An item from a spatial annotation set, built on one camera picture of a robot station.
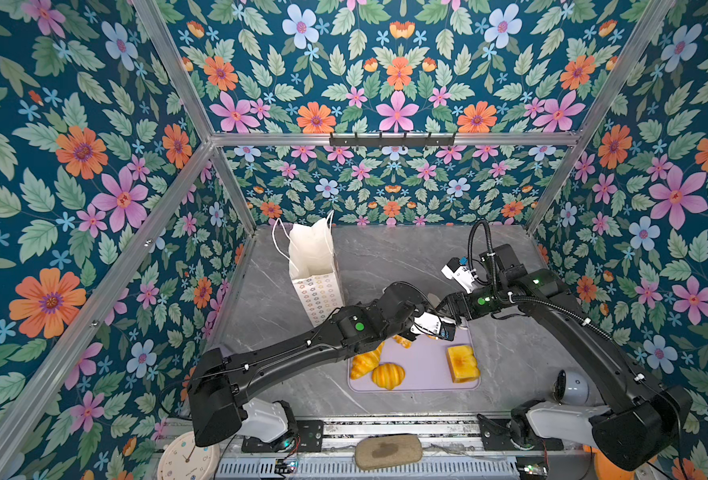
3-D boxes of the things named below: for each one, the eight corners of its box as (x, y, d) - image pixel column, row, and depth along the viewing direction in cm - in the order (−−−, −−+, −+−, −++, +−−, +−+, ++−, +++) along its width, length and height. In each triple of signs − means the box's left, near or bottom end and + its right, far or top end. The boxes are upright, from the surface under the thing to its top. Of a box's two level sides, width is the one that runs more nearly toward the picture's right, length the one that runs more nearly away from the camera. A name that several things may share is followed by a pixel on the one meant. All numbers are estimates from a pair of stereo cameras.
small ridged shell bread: (371, 389, 82) (371, 385, 79) (371, 367, 86) (371, 362, 83) (405, 389, 82) (406, 385, 79) (403, 367, 86) (404, 362, 83)
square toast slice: (450, 382, 83) (453, 377, 80) (446, 351, 89) (448, 345, 86) (477, 382, 83) (481, 377, 80) (470, 351, 89) (474, 345, 86)
